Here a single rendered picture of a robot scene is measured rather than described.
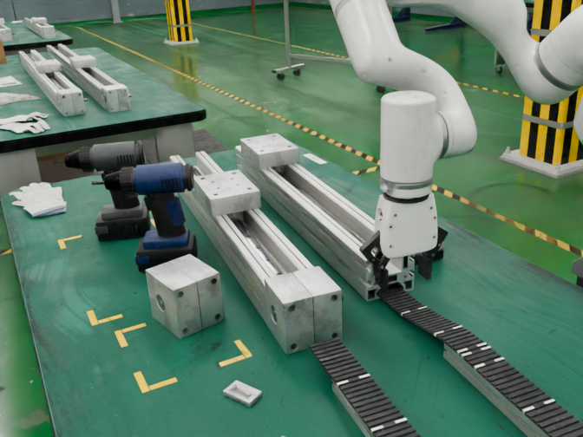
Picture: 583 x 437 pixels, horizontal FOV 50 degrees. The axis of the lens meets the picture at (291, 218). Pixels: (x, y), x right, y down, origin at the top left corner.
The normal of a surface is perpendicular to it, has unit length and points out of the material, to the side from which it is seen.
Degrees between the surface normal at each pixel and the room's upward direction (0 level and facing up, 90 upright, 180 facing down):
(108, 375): 0
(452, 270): 0
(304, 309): 90
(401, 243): 90
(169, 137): 90
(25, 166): 90
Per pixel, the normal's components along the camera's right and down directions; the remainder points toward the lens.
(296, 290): -0.05, -0.92
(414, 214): 0.34, 0.33
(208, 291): 0.63, 0.28
